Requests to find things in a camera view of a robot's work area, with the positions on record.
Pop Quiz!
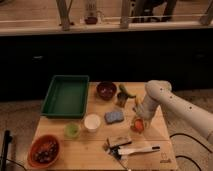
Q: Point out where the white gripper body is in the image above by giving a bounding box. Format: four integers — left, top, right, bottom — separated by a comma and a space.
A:
132, 104, 153, 132

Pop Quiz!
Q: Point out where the red orange apple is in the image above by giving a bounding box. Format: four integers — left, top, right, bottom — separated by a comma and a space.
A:
133, 119, 144, 133

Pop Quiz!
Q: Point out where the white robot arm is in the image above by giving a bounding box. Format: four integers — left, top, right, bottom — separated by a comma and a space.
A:
133, 80, 213, 145

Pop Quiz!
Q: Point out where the white paper cup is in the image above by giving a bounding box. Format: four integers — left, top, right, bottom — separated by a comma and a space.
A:
84, 114, 101, 132

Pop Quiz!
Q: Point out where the small green cup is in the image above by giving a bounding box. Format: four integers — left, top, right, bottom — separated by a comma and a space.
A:
64, 123, 80, 138

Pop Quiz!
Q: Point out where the blue sponge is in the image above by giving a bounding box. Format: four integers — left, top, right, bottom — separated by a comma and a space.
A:
105, 111, 124, 124

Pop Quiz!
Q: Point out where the green cucumber toy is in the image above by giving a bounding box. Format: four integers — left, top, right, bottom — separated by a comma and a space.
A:
119, 84, 136, 98

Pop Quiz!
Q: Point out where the dark red bowl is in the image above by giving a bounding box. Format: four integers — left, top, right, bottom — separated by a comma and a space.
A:
96, 81, 117, 101

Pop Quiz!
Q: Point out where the brown wooden block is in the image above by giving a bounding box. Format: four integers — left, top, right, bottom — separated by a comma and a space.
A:
107, 136, 132, 147

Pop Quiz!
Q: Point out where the metal spoon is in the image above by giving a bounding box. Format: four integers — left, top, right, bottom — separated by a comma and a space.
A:
117, 160, 132, 171

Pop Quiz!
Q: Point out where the green plastic tray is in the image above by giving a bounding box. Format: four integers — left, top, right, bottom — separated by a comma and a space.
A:
41, 75, 89, 119

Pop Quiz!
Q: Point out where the dark pot on shelf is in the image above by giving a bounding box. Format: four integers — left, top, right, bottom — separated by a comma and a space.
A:
84, 17, 98, 25

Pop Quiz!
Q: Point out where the orange bowl with food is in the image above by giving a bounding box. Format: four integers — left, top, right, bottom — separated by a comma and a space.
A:
27, 135, 60, 169

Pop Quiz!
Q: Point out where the black stand at left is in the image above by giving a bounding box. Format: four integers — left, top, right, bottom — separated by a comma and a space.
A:
0, 130, 12, 171

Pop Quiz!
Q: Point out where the black cable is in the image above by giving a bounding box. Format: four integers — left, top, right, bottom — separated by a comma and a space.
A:
169, 132, 213, 171

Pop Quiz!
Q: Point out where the white handled brush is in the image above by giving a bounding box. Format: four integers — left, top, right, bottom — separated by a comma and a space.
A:
118, 146, 160, 155

